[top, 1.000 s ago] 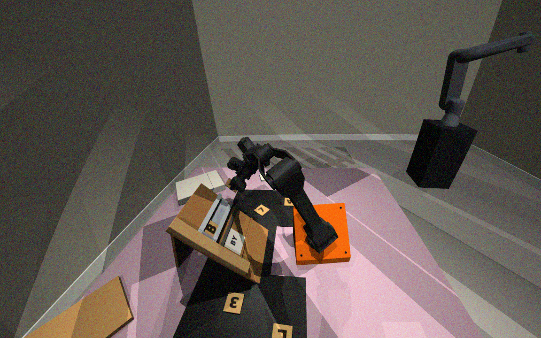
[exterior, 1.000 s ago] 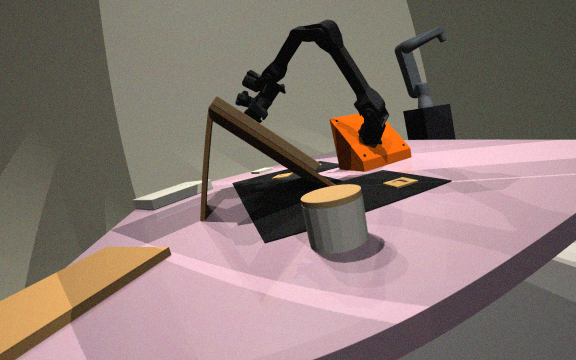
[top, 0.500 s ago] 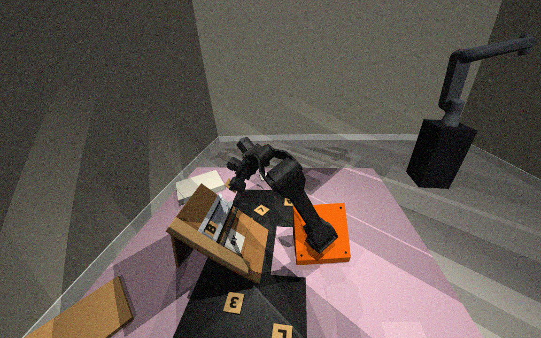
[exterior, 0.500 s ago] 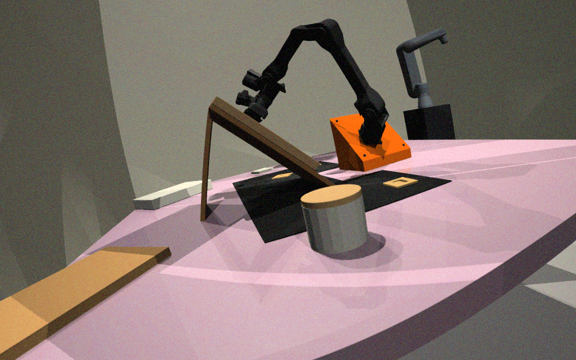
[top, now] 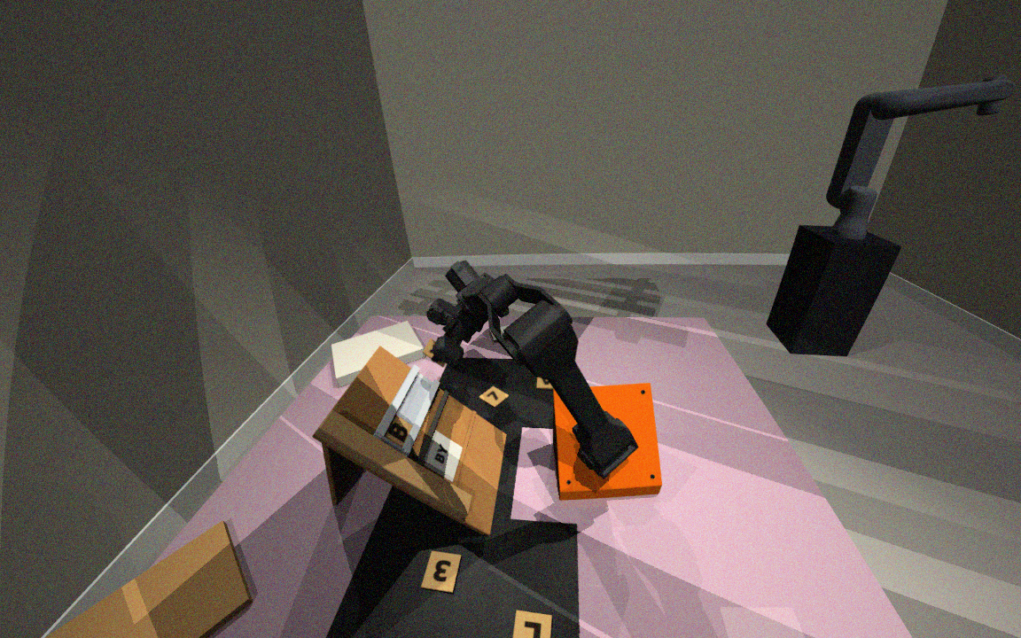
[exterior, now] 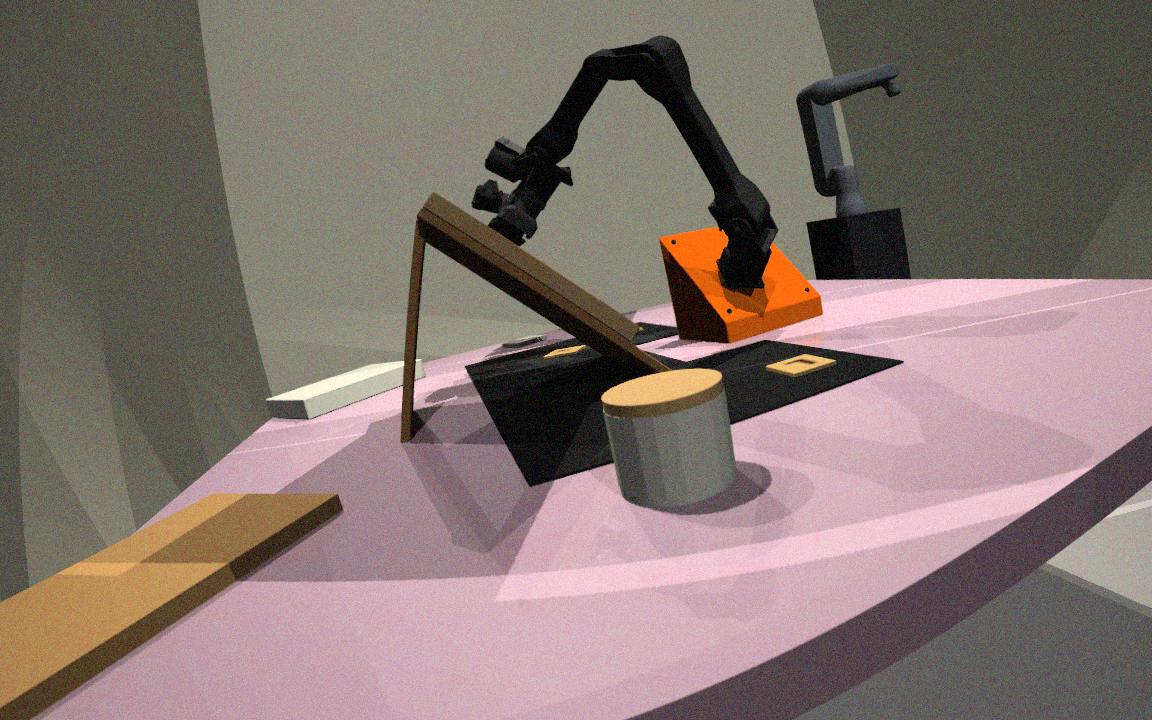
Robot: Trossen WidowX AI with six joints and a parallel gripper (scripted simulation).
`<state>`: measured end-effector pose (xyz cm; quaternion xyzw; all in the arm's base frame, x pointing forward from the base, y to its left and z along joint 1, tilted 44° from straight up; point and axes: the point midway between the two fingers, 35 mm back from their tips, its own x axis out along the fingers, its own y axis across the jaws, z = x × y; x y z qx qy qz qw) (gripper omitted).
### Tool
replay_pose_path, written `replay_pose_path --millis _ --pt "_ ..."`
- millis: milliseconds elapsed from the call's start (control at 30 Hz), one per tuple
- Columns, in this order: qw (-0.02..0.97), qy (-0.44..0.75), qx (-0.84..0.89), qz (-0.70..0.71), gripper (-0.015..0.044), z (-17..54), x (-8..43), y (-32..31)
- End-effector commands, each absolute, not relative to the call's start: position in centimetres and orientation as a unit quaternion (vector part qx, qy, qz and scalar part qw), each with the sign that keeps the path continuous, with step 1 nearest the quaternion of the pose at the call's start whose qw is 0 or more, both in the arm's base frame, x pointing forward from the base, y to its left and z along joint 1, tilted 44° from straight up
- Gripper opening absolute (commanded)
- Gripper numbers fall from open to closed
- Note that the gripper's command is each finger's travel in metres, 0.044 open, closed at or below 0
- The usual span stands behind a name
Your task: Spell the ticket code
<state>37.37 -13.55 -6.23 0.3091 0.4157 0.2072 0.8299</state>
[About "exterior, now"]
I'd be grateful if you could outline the cream flat rectangular card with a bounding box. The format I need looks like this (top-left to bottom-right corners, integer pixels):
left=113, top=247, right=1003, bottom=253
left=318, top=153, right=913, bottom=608
left=503, top=335, right=547, bottom=348

